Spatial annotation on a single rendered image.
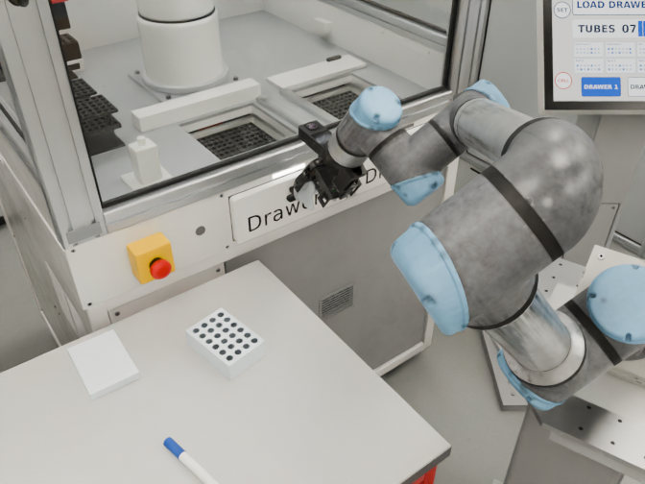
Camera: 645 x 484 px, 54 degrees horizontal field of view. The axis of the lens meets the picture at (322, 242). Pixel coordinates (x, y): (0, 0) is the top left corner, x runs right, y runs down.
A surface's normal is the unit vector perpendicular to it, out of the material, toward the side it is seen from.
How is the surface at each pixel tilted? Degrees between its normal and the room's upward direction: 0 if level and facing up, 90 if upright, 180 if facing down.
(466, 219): 40
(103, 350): 0
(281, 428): 0
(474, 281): 72
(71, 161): 90
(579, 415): 0
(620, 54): 50
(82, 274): 90
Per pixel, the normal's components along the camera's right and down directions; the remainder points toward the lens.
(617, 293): -0.28, -0.29
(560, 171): 0.08, -0.42
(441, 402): 0.00, -0.79
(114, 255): 0.59, 0.49
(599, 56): 0.00, -0.04
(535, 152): -0.29, -0.71
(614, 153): 0.00, 0.61
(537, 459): -0.55, 0.51
